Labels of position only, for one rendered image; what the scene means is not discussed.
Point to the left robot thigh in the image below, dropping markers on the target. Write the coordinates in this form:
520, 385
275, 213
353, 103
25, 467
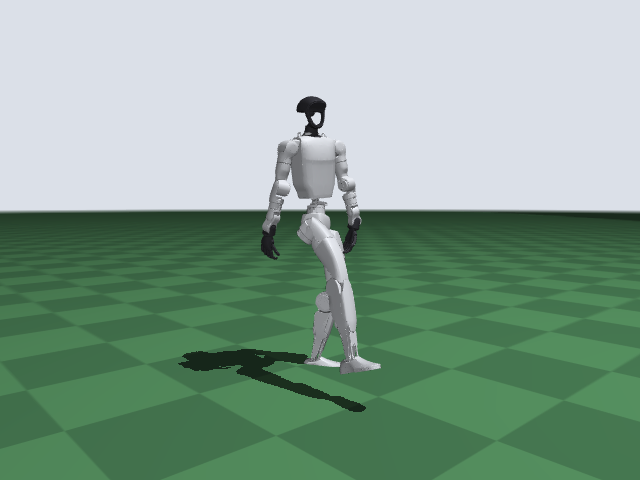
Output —
322, 300

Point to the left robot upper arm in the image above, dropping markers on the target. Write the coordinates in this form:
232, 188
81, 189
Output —
345, 183

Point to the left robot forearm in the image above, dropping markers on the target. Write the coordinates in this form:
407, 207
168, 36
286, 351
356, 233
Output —
351, 206

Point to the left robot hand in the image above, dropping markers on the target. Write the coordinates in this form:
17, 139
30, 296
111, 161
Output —
351, 237

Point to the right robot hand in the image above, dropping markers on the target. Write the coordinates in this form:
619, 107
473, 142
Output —
267, 243

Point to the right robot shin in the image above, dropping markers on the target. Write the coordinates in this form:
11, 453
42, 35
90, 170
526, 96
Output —
343, 311

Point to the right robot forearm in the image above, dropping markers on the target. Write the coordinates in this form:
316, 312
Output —
275, 205

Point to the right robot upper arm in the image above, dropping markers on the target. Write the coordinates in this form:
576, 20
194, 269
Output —
286, 151

